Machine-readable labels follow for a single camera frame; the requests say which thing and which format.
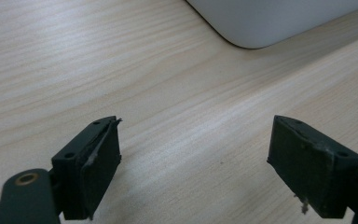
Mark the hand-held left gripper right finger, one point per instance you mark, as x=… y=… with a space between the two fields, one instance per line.
x=310 y=169

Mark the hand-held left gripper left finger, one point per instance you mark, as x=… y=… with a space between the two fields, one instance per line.
x=88 y=169

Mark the white rounded tray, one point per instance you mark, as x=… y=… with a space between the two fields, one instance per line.
x=270 y=20

